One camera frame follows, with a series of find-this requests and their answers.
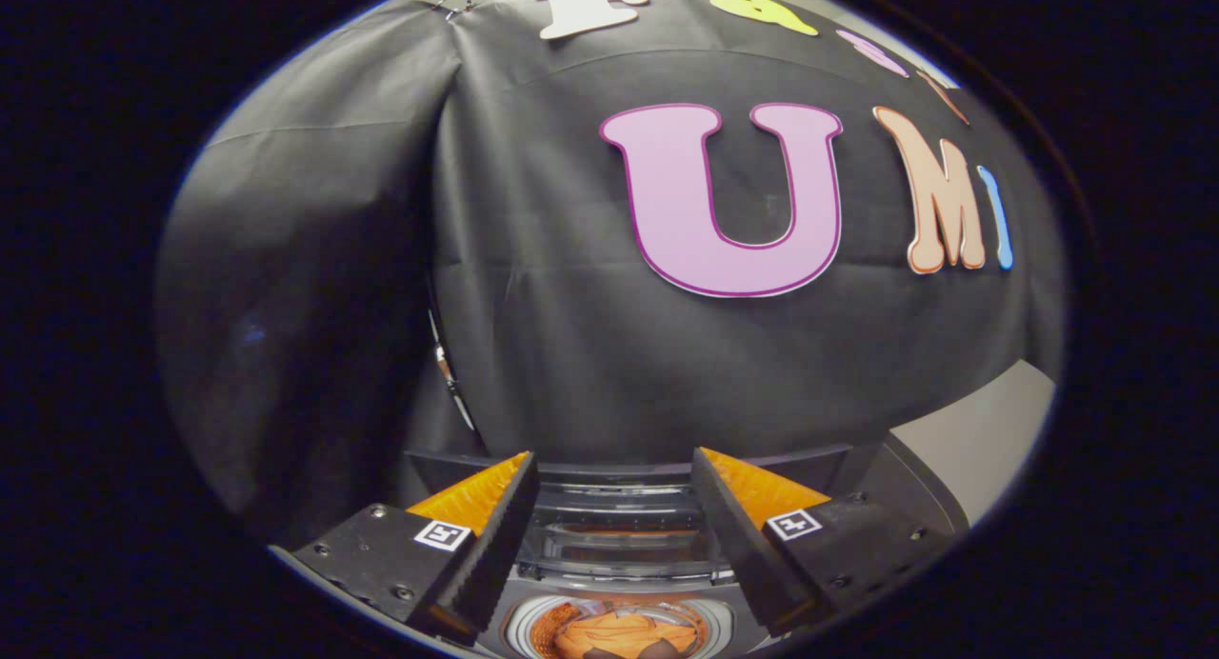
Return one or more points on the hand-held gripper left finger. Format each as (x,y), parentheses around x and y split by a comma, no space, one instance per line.
(495,545)

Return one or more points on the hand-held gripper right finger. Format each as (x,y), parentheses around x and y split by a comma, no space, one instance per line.
(738,545)

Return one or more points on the yellow orange polo shirt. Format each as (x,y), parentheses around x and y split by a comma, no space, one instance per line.
(624,632)

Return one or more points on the black backdrop cloth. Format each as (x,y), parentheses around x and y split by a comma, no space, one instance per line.
(571,354)

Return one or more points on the white cabinet with grey top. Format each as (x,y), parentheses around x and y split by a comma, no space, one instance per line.
(981,430)

